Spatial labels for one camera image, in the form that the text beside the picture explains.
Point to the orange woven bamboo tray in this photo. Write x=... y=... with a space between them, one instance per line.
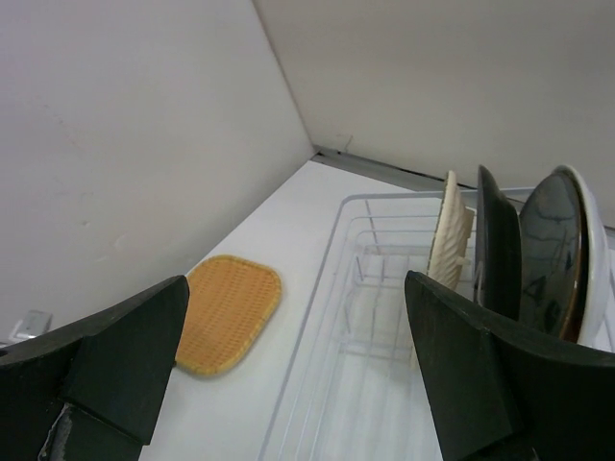
x=231 y=299

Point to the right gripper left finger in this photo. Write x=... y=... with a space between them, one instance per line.
x=93 y=389

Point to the dark gold patterned plate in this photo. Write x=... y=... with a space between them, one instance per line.
x=565 y=259

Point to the red and teal floral plate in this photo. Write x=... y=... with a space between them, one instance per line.
x=447 y=258

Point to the white wire dish rack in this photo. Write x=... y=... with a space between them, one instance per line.
x=354 y=389

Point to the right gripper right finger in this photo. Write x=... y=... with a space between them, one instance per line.
x=499 y=390

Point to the brown rimmed beige plate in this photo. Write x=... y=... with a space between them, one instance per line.
x=498 y=255

